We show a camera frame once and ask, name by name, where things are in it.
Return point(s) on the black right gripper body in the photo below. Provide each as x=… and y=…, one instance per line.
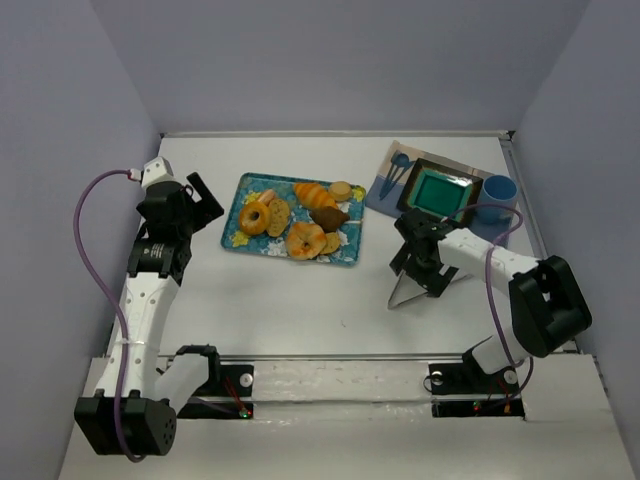
x=426, y=275

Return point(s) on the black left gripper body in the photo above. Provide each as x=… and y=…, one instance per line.
x=198, y=201

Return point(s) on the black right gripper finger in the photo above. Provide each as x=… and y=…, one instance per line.
x=436, y=282
x=397, y=264

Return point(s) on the metal serving tongs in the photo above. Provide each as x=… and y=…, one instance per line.
x=406, y=291

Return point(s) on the orange twisted ring bread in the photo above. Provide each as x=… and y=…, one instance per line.
x=305, y=241

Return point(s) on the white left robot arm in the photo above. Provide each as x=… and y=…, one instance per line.
x=134, y=408

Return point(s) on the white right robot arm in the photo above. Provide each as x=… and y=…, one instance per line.
x=546, y=304

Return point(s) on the brown bread slice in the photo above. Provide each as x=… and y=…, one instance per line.
x=279, y=217

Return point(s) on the tan bread slice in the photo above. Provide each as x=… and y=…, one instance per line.
x=333, y=243

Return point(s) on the dark brown chocolate bread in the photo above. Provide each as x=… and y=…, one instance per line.
x=330, y=219

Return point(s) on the small pale round roll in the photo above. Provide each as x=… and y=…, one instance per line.
x=267, y=196

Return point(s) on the blue cloth placemat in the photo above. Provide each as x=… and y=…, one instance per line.
x=387, y=206

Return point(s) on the green square plate dark rim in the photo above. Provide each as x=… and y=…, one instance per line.
x=440, y=190

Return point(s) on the blue plastic fork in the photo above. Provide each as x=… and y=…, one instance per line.
x=389, y=179

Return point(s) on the blue floral serving tray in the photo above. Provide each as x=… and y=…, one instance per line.
x=252, y=184

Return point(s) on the small round tan bun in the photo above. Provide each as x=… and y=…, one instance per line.
x=340, y=191

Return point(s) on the orange striped croissant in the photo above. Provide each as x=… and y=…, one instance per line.
x=311, y=195

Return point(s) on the blue plastic cup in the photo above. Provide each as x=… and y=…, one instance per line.
x=497, y=198

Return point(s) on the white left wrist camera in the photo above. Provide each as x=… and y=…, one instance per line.
x=156, y=171

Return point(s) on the glazed ring donut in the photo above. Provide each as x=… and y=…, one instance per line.
x=254, y=218

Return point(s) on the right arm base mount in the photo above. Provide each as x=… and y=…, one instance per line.
x=461, y=389

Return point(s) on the metal rail bar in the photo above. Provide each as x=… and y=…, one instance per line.
x=341, y=357

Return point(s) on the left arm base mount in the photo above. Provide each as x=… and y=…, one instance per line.
x=226, y=394

